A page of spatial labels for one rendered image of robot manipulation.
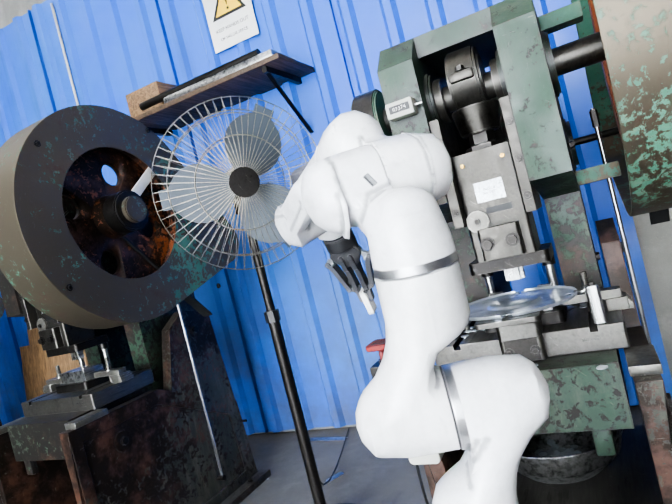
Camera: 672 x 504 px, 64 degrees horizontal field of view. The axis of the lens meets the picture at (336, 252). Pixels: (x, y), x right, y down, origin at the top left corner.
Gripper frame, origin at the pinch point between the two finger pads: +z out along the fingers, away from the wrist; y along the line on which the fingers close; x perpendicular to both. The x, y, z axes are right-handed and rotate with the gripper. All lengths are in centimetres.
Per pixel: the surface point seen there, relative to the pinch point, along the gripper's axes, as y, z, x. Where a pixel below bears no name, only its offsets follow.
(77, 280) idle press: -99, -23, 7
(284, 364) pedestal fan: -53, 35, 21
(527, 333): 35.4, 15.7, -1.8
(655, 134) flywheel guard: 67, -24, 1
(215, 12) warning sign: -108, -83, 185
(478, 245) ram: 27.1, 0.2, 16.1
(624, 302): 57, 22, 12
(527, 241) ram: 38.8, 1.6, 15.6
